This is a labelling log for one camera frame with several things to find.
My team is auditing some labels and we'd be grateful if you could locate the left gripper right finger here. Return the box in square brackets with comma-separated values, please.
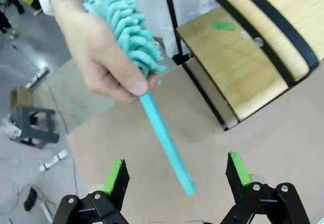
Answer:
[219, 152, 311, 224]

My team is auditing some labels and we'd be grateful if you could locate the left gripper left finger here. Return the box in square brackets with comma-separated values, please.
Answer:
[52, 159, 131, 224]

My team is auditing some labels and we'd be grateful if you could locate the teal chenille duster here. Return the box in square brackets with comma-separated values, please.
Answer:
[77, 0, 197, 197]

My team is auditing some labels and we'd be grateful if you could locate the person's right hand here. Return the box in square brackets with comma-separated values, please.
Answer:
[50, 0, 160, 104]

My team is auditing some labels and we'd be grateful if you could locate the white power strip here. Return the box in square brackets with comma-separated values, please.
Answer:
[39, 150, 69, 173]
[25, 68, 50, 89]

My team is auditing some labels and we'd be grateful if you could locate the black floor device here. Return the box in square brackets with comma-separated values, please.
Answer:
[24, 187, 38, 211]

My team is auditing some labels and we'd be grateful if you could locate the dark grey stool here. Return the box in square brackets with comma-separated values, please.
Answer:
[10, 106, 60, 148]

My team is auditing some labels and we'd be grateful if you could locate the white plastic bag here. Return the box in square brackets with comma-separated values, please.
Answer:
[0, 119, 22, 138]

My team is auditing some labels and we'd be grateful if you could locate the cardboard box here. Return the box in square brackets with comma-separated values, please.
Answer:
[10, 87, 33, 108]

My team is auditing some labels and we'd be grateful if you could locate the white paper scrap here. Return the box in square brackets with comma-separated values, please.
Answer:
[240, 30, 264, 47]

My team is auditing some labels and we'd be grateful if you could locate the green paper scrap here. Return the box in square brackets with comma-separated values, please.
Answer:
[212, 20, 235, 31]

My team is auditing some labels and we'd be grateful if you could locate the person in white lab coat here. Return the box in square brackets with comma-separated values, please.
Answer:
[126, 0, 221, 59]

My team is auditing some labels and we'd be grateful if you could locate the person in dark clothes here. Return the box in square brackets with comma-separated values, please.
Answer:
[0, 0, 25, 39]

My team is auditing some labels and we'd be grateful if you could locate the wooden shelf black metal frame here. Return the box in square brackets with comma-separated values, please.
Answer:
[161, 0, 324, 132]

